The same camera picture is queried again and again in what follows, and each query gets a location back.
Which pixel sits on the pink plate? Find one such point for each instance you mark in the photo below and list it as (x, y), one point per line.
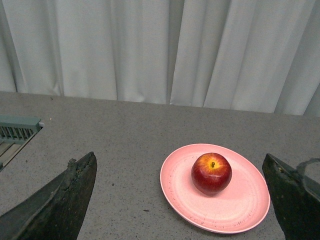
(241, 206)

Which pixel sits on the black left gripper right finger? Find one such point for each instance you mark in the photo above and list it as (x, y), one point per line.
(295, 197)

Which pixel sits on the white curtain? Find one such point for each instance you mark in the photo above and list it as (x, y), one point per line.
(250, 55)

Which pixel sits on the red apple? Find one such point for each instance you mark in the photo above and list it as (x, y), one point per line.
(211, 173)

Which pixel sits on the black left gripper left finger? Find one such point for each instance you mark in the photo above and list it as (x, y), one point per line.
(57, 210)

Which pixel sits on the green dish rack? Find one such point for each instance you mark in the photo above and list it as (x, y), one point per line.
(15, 133)

